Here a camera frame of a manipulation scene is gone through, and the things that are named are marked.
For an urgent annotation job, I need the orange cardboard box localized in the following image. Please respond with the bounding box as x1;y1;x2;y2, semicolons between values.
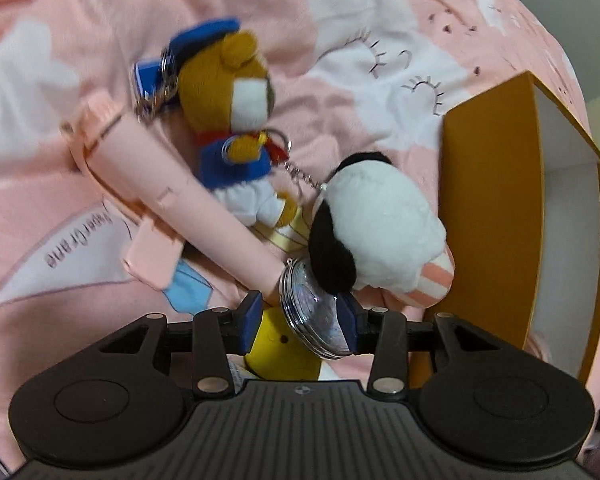
407;71;600;396

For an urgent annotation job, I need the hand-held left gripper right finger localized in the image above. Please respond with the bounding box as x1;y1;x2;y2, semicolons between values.
335;293;503;400

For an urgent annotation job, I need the round clear tin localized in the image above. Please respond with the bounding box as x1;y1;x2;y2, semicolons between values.
279;257;356;361

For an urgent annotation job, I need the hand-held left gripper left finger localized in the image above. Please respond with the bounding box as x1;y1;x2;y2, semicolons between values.
95;291;265;400

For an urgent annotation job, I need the yellow round case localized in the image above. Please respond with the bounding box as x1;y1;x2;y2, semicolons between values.
244;305;323;381

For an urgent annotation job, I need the white dog plush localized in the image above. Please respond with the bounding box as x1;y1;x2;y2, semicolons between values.
307;152;455;308

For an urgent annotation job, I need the blue plush tag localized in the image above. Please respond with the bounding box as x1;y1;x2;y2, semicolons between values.
134;57;173;102

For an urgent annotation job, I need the pink printed blanket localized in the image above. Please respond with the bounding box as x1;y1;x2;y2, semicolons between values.
0;0;600;480

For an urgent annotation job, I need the brown bear plush keychain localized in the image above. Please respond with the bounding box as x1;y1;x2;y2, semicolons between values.
167;19;301;228

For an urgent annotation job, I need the pink folding stick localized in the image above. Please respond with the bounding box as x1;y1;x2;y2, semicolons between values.
60;88;293;308

